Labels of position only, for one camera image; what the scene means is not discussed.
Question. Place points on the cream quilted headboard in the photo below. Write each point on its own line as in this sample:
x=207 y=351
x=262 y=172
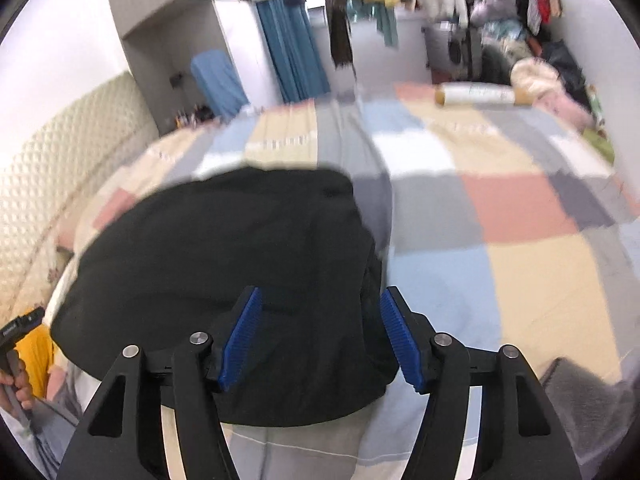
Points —
x=53 y=174

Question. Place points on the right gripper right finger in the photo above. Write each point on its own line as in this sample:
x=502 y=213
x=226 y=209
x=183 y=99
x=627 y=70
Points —
x=520 y=437

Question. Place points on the blue curtain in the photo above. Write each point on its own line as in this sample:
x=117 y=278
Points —
x=293 y=51

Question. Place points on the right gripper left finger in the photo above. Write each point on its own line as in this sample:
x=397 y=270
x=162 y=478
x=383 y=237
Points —
x=120 y=435

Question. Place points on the grey bedside cabinet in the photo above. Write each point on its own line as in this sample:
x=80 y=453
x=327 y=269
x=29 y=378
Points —
x=161 y=37

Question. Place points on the pile of clothes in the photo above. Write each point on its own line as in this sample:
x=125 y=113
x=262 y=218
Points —
x=518 y=50

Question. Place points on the cream cylindrical bolster pillow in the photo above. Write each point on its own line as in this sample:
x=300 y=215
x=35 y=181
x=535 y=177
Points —
x=462 y=93

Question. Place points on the left hand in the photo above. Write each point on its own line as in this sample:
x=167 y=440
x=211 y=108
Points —
x=16 y=387

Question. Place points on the blue covered chair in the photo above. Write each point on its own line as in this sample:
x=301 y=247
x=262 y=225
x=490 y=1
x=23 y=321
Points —
x=219 y=83

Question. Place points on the teal hanging garment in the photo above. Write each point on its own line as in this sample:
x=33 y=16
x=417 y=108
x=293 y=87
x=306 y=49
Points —
x=360 y=11

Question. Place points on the grey suitcase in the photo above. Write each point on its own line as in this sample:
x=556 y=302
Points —
x=453 y=53

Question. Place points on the yellow cloth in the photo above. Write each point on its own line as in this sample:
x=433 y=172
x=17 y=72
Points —
x=36 y=350

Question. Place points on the brown plaid scarf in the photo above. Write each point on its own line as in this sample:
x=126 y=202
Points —
x=338 y=27

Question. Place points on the colourful patchwork bed quilt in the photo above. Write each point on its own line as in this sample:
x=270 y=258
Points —
x=500 y=223

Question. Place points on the black puffer jacket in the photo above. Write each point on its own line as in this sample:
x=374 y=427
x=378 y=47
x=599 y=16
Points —
x=177 y=261

